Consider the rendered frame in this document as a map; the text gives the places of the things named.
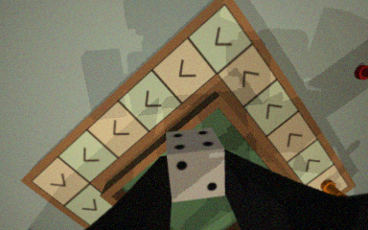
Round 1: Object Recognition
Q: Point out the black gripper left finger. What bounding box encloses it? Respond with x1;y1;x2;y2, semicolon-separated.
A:
84;155;172;230

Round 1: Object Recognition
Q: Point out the brown wooden board frame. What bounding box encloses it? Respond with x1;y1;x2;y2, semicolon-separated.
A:
20;0;356;228

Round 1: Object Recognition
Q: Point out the red pawn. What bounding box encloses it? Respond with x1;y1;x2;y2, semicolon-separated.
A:
354;65;368;80

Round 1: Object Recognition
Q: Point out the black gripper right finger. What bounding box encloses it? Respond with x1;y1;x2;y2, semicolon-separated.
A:
224;149;368;230

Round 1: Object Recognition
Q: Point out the white die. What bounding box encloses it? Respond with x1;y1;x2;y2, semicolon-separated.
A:
166;127;225;202

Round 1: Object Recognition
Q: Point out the orange pawn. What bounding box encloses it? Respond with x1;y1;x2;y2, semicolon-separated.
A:
321;179;346;196

